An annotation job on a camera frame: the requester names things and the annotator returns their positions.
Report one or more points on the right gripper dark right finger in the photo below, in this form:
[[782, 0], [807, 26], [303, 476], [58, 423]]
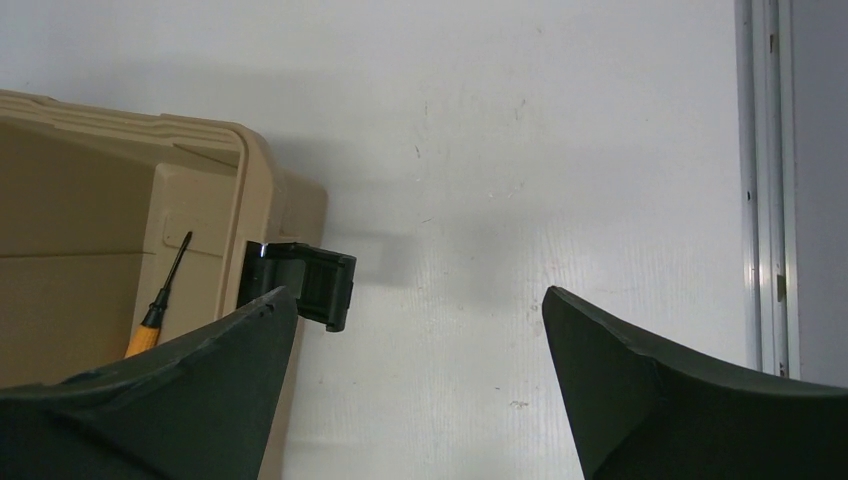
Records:
[[641, 406]]

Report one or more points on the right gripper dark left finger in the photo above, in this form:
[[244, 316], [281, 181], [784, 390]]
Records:
[[200, 406]]

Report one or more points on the orange black screwdriver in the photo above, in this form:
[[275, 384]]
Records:
[[147, 334]]

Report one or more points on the black upper box latch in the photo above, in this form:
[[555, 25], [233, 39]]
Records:
[[321, 281]]

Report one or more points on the tan plastic tool box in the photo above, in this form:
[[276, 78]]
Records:
[[95, 204]]

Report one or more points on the aluminium right table edge rail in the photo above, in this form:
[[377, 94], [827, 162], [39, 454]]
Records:
[[768, 179]]

